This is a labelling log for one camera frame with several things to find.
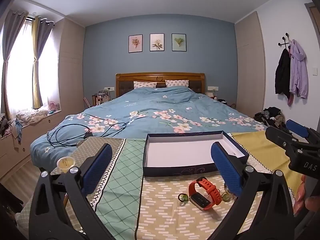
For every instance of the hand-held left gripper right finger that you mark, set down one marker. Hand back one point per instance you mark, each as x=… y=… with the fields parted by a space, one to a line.
x=226 y=167

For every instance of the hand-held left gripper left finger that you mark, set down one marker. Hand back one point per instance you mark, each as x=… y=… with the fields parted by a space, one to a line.
x=98 y=170

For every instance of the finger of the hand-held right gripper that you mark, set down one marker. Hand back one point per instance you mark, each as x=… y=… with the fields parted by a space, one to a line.
x=277 y=136
x=297 y=128

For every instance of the amber bangle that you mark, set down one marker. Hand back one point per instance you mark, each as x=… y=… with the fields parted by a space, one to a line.
x=226 y=197

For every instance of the orange smart watch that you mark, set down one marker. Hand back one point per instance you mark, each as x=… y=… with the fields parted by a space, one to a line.
x=200 y=201

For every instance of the dark blue shallow box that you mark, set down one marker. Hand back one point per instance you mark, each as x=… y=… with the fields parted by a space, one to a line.
x=180 y=152

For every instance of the person's right hand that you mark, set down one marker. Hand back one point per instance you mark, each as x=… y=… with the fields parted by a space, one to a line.
x=301 y=197

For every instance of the pile of dark clothes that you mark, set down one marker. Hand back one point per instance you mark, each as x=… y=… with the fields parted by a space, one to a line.
x=271 y=117

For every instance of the magenta garment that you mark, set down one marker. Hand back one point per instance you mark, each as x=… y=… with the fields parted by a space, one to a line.
x=290 y=100

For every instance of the yellow plastic cup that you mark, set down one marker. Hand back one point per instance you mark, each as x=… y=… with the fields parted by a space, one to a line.
x=65 y=163

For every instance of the black jacket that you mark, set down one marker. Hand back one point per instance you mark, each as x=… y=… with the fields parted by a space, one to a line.
x=282 y=75

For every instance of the lilac jacket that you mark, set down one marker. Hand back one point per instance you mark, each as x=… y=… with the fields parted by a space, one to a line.
x=298 y=72

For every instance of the cluttered nightstand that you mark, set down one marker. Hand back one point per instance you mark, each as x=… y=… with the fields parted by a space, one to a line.
x=220 y=100
x=102 y=97

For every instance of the window seat cabinet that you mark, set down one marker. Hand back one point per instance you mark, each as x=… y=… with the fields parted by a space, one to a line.
x=37 y=135

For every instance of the beige wardrobe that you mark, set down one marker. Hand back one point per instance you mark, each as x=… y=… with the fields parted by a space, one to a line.
x=71 y=67
x=250 y=67

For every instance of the small pink fan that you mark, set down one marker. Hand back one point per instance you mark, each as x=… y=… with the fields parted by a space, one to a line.
x=53 y=106

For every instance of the patchwork printed cloth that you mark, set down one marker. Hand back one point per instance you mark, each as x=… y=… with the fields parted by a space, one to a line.
x=162 y=217

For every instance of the blue floral duvet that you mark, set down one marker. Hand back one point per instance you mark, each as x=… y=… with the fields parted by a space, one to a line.
x=155 y=107

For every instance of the pile of light clothes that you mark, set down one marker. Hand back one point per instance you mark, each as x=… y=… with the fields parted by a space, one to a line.
x=32 y=116

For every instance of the white dotted pillow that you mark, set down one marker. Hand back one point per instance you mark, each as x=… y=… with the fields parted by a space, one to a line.
x=145 y=85
x=177 y=83

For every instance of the wooden headboard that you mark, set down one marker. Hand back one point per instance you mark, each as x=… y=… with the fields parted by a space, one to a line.
x=160 y=77

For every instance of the yellow grey curtain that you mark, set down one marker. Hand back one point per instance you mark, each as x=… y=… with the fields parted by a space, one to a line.
x=37 y=67

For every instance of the green framed leaf picture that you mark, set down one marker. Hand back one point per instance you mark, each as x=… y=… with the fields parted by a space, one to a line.
x=179 y=42

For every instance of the white framed flower picture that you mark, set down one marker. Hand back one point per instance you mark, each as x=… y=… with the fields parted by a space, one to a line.
x=156 y=42

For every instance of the white light switch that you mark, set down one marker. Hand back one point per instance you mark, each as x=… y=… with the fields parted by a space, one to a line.
x=313 y=71

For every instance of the white wall socket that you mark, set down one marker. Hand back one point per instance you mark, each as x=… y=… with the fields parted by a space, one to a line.
x=212 y=88
x=109 y=89

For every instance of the black wall coat hook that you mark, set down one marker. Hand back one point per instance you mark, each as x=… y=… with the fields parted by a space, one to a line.
x=284 y=42

